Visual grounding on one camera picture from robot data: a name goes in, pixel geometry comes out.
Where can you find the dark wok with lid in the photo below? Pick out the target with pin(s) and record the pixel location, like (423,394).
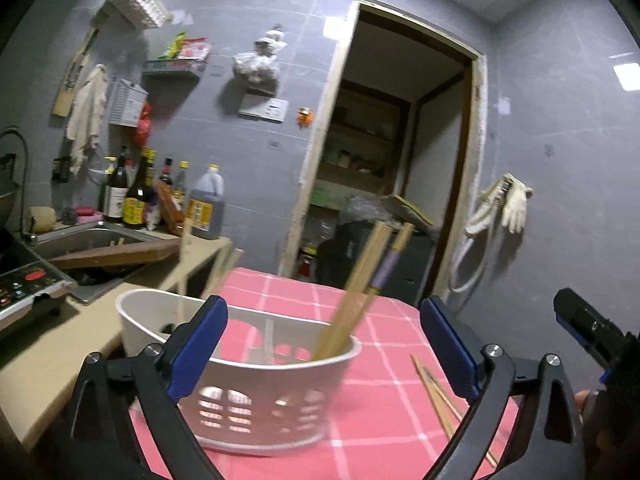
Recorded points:
(6,205)

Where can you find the olive cushion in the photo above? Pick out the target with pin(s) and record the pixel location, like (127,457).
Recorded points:
(410,210)

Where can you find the white plastic utensil basket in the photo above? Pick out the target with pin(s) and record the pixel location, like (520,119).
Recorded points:
(310,382)

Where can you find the white wall cutlery holder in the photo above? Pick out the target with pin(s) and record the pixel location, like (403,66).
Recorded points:
(127,105)

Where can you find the orange wall hook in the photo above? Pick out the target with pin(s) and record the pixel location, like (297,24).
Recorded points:
(305,116)

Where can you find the red-capped sauce bottle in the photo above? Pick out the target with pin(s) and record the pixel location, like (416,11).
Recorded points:
(165,172)

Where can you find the yellow-capped sauce bottle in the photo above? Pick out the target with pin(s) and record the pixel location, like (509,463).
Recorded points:
(180,190)

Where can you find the brown wooden board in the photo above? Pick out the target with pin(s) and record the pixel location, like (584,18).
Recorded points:
(120,257)

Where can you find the black cabinet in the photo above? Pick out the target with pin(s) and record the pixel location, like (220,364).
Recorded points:
(340,260)

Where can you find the steel scrubber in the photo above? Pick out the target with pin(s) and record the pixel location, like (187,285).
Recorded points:
(69,216)

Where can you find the white rubber glove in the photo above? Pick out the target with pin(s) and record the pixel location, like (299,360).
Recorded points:
(515,210)

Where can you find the pink checked tablecloth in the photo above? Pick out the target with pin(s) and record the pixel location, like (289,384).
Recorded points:
(380,410)

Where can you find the brown wooden box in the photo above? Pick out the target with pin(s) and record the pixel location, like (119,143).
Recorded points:
(170,210)

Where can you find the wooden shelf unit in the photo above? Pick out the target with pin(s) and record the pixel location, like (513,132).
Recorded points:
(350,160)

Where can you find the large oil jug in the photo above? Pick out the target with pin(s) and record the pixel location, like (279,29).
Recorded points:
(205,210)

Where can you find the pink soap dish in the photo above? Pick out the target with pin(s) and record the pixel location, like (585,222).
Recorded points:
(89,214)

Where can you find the wooden door frame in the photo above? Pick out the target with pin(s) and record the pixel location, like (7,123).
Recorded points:
(320,135)

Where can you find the dark bottle with yellow label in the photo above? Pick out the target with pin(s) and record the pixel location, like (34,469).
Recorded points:
(136,205)

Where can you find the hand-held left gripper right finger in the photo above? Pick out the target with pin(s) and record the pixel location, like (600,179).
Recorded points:
(447,355)

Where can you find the yellow sponge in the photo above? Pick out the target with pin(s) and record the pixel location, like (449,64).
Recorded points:
(43,219)

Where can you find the red snack packet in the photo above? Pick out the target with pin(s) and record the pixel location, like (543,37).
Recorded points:
(195,49)

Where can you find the person's right hand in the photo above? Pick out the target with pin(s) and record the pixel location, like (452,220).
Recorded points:
(586,400)

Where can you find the induction cooker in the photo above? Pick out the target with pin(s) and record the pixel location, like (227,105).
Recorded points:
(25,285)

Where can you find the white wall switch panel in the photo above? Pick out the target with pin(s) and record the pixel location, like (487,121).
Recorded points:
(272,109)

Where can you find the metal sink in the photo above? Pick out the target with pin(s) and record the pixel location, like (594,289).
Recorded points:
(85,240)

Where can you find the grey wall shelf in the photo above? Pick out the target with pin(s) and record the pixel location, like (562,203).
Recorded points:
(172,67)

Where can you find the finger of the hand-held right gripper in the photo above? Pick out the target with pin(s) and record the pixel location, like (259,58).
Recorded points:
(590,330)

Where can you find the hanging clear plastic bag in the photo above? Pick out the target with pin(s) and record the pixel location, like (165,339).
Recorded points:
(255,67)

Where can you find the green snack packet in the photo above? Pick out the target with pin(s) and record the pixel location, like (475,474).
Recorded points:
(172,46)

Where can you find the single wooden chopstick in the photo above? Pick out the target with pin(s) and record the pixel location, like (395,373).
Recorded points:
(372,250)

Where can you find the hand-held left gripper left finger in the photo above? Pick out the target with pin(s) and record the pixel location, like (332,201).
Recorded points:
(195,355)

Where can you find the white hanging towel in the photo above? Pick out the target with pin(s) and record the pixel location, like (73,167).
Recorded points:
(87,110)

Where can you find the metal faucet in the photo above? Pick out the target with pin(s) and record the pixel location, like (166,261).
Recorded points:
(25,200)

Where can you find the red plastic bag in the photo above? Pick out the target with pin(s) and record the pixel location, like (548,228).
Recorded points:
(142,127)

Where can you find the hanging wooden brush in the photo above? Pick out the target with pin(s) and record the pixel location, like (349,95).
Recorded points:
(65,100)

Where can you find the purple-banded chopstick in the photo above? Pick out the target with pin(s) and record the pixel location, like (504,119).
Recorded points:
(385,270)

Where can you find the dark bottle with white label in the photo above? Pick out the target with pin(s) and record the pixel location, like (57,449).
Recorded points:
(115,195)

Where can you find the green box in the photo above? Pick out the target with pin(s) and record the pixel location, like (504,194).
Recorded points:
(325,197)

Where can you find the black wall holder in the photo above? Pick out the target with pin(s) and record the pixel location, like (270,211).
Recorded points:
(60,170)

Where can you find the crumpled clear plastic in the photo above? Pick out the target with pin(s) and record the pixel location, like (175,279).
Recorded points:
(362,210)

